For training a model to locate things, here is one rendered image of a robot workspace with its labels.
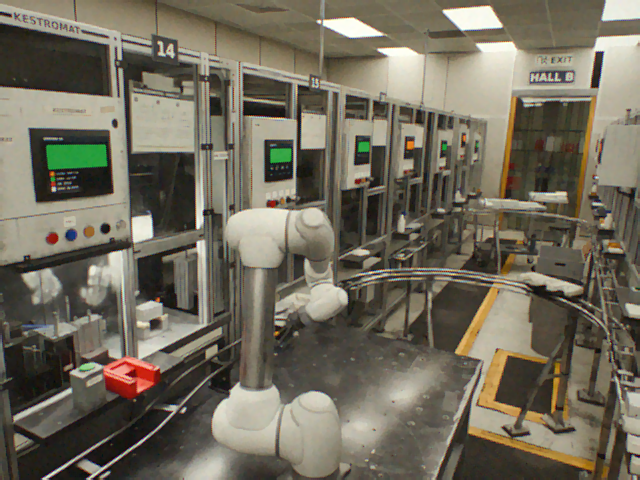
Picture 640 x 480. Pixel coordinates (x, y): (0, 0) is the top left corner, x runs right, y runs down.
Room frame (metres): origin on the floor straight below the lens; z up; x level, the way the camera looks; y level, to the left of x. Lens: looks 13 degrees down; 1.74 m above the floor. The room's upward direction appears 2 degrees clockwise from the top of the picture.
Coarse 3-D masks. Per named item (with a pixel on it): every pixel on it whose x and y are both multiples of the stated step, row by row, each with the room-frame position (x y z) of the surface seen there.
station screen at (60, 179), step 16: (48, 144) 1.32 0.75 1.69; (64, 144) 1.36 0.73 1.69; (80, 144) 1.41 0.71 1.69; (96, 144) 1.45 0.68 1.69; (48, 176) 1.31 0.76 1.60; (64, 176) 1.35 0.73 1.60; (80, 176) 1.40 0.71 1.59; (96, 176) 1.45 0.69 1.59; (48, 192) 1.31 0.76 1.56; (64, 192) 1.35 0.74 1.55
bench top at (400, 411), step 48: (336, 336) 2.36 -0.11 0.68; (192, 384) 1.82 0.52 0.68; (288, 384) 1.85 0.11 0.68; (336, 384) 1.86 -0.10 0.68; (384, 384) 1.88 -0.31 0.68; (432, 384) 1.89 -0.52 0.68; (144, 432) 1.49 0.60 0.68; (192, 432) 1.50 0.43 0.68; (384, 432) 1.53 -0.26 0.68; (432, 432) 1.54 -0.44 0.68
